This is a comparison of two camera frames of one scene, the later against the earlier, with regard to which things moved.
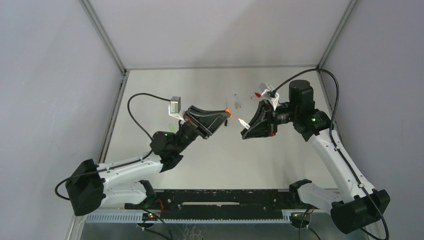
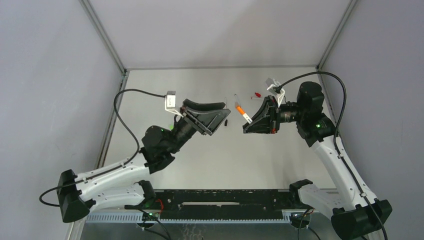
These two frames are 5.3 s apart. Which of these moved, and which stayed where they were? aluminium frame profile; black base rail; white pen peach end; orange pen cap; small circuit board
Moved: orange pen cap; white pen peach end
Stayed: small circuit board; black base rail; aluminium frame profile
